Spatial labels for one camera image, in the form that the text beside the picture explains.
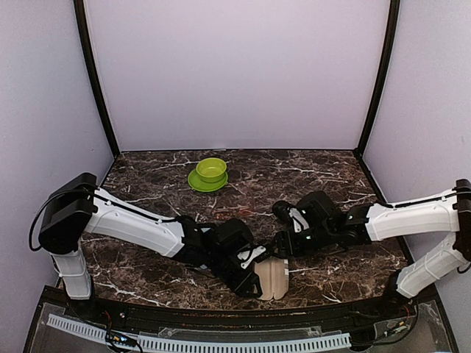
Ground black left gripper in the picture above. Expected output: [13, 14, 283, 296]
[207, 249, 263, 299]

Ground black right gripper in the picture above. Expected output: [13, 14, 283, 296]
[267, 224, 336, 259]

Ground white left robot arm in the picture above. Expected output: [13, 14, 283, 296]
[29, 172, 267, 321]

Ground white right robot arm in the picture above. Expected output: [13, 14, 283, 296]
[272, 179, 470, 319]

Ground pink translucent sunglasses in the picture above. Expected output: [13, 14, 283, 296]
[215, 206, 256, 219]

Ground green plastic bowl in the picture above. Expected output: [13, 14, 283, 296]
[196, 157, 227, 183]

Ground green plastic plate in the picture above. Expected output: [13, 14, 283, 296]
[188, 169, 228, 193]

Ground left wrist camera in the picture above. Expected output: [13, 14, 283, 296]
[237, 246, 272, 269]

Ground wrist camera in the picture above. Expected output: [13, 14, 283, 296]
[272, 200, 309, 232]
[237, 246, 272, 269]

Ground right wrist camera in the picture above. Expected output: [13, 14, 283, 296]
[272, 200, 309, 232]

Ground white slotted cable duct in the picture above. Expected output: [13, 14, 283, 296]
[46, 314, 352, 352]

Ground right black frame post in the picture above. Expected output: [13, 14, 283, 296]
[353, 0, 400, 160]

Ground black frame post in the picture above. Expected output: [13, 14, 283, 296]
[353, 0, 400, 160]
[73, 0, 121, 159]

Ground left black frame post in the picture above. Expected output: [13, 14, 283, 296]
[73, 0, 121, 159]

